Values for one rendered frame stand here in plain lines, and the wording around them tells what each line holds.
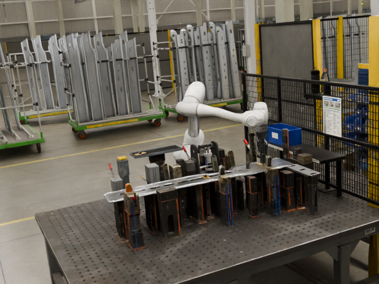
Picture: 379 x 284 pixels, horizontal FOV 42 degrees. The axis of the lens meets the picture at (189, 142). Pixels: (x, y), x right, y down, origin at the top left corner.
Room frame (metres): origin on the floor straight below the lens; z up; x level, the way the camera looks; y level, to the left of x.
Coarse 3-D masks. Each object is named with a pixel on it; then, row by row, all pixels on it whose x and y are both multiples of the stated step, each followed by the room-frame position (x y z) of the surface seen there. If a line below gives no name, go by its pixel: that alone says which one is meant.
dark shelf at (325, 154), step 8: (272, 144) 3.94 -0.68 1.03; (304, 144) 3.85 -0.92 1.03; (304, 152) 3.61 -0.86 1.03; (312, 152) 3.59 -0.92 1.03; (320, 152) 3.57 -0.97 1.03; (328, 152) 3.55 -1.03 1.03; (312, 160) 3.44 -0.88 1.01; (320, 160) 3.37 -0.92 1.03; (328, 160) 3.38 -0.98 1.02; (336, 160) 3.40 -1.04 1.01
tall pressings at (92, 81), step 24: (72, 48) 10.20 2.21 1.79; (96, 48) 10.36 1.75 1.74; (120, 48) 10.53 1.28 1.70; (72, 72) 9.93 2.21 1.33; (96, 72) 10.06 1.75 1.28; (120, 72) 10.51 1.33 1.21; (72, 96) 10.30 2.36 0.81; (96, 96) 10.05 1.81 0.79; (120, 96) 10.46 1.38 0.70; (96, 120) 10.00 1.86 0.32
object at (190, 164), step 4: (188, 160) 3.49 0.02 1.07; (188, 164) 3.41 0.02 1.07; (192, 164) 3.42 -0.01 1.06; (184, 168) 3.46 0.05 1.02; (188, 168) 3.41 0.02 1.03; (192, 168) 3.42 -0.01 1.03; (188, 172) 3.41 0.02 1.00; (192, 172) 3.42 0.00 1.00; (188, 188) 3.43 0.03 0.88; (188, 192) 3.42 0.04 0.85; (188, 196) 3.43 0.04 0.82; (188, 200) 3.44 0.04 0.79; (188, 204) 3.44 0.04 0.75; (188, 208) 3.45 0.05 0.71
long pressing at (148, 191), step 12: (240, 168) 3.42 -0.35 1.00; (252, 168) 3.39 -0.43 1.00; (264, 168) 3.37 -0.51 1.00; (168, 180) 3.27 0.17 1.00; (180, 180) 3.25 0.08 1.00; (192, 180) 3.23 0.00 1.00; (204, 180) 3.21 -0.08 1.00; (216, 180) 3.22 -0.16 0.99; (108, 192) 3.11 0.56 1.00; (120, 192) 3.10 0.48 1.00; (144, 192) 3.06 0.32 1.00
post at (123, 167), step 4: (120, 160) 3.40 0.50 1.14; (124, 160) 3.39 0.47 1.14; (120, 164) 3.37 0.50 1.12; (124, 164) 3.38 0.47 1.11; (128, 164) 3.39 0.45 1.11; (120, 168) 3.37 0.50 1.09; (124, 168) 3.38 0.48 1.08; (128, 168) 3.39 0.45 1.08; (120, 172) 3.37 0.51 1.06; (124, 172) 3.38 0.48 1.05; (128, 172) 3.39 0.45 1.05; (120, 176) 3.40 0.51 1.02; (124, 176) 3.39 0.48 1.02; (128, 176) 3.40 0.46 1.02; (124, 180) 3.38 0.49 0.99; (128, 180) 3.40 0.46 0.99; (124, 184) 3.38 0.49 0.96; (124, 188) 3.38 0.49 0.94
